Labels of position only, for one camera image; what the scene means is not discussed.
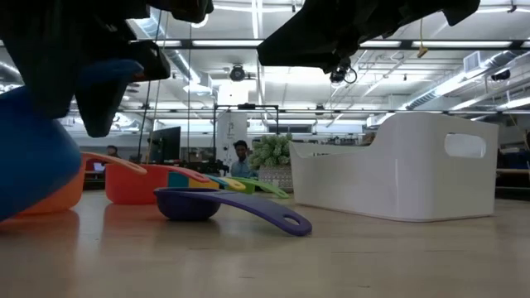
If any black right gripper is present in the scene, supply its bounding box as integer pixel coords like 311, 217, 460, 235
256, 0, 481, 70

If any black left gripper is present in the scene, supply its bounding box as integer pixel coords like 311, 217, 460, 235
0, 0, 214, 138

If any red plastic measuring cup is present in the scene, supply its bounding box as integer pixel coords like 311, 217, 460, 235
104, 163, 211, 205

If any blue plastic measuring cup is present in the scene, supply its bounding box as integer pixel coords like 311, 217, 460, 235
0, 59, 144, 223

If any orange plastic measuring cup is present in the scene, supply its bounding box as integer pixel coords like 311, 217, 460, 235
14, 151, 148, 216

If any purple plastic measuring cup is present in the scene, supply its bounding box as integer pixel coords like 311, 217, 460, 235
153, 186, 313, 238

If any green plastic measuring cup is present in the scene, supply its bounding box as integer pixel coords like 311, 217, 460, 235
227, 176, 291, 199

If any yellow plastic measuring cup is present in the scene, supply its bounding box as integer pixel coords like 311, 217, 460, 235
188, 176, 247, 192

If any white plastic basket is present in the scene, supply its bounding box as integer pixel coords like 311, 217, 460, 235
288, 111, 500, 224

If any black monitor screen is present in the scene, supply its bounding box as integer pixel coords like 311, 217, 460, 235
147, 126, 182, 166

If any black round ceiling fixture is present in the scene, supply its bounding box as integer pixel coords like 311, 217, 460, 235
229, 64, 246, 83

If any green potted succulent plant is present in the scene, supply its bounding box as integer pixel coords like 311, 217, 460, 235
248, 132, 294, 194

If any black overhead rig camera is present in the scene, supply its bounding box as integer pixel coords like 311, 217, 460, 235
330, 61, 358, 85

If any black aluminium rig frame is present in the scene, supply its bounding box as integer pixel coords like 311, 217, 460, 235
0, 38, 530, 202

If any yellow hanging cord tag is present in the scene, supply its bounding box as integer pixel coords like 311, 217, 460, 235
417, 18, 430, 59

